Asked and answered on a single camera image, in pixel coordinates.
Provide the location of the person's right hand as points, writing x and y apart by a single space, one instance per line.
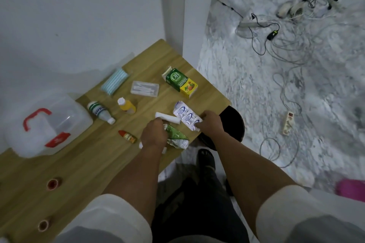
212 124

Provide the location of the person's left hand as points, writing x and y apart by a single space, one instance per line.
154 137

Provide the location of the person's left fingers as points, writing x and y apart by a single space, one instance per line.
156 122

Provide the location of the person's right fingers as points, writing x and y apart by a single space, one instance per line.
204 119

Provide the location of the white blue blister packet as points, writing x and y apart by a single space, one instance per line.
185 114

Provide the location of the green foil sachet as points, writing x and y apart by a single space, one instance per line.
176 137

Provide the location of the person's left forearm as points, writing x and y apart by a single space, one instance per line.
137 176

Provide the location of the person's right forearm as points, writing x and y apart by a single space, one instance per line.
248 168

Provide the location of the white gauze roll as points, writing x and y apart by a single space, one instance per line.
168 117

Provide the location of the small white roll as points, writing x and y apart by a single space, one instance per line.
140 145

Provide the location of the black round stool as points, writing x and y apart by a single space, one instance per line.
233 126

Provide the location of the small red dropper bottle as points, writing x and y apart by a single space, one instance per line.
127 136

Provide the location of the small yellow bottle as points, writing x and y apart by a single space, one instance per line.
127 105

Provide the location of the clear cotton swab box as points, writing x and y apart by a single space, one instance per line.
144 88

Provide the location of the person's black shoe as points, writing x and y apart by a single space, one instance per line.
206 158

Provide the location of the green yellow carton box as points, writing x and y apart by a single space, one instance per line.
180 82

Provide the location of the white bottle green label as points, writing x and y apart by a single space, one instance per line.
100 112

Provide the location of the blue face mask pack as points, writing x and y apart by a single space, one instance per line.
115 81

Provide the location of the white power strip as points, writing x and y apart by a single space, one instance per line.
288 123

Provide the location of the person's black trousers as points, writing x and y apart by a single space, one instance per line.
196 208

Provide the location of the long grey power strip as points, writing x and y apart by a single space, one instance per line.
252 24

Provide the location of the black power adapter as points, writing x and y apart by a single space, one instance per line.
272 35

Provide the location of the person's white left sleeve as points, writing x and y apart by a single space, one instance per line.
105 221

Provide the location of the person's white sleeve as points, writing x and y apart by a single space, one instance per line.
105 221
308 217

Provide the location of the red-cored tape roll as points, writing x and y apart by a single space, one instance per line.
53 184
44 224

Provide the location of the white slippers pair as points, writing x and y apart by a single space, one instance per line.
290 9

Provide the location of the person's white right sleeve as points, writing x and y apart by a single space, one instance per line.
308 217

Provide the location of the pink plastic object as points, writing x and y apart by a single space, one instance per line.
351 190

